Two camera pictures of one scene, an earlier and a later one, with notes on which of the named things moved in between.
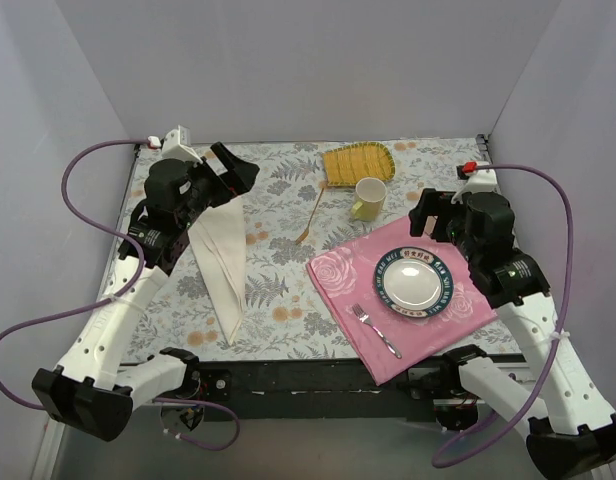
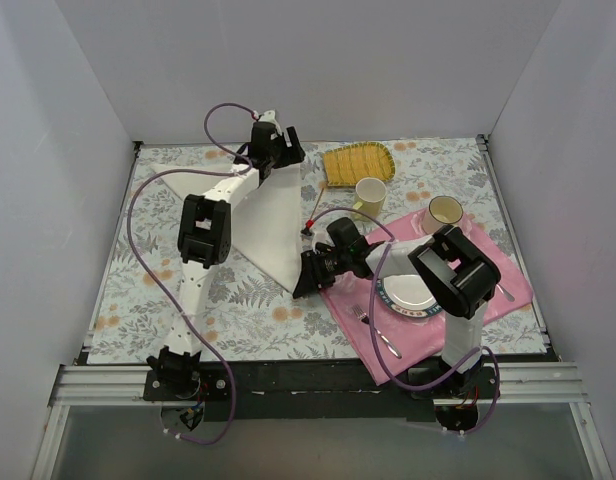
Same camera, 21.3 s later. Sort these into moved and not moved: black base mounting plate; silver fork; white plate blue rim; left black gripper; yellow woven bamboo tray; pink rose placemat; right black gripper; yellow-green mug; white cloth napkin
Moved: left black gripper; white cloth napkin; right black gripper
Not moved: pink rose placemat; yellow woven bamboo tray; silver fork; black base mounting plate; yellow-green mug; white plate blue rim
